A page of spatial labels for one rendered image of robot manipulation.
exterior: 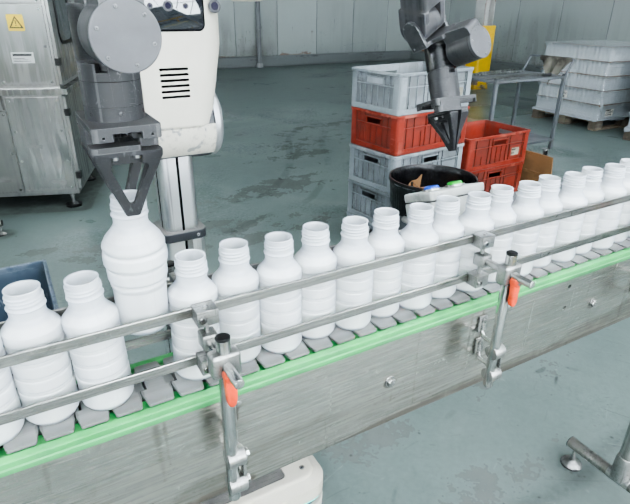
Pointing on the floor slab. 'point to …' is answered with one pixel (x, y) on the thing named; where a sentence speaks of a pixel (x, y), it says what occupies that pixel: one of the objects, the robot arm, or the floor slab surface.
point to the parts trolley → (519, 95)
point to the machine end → (30, 102)
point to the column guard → (482, 62)
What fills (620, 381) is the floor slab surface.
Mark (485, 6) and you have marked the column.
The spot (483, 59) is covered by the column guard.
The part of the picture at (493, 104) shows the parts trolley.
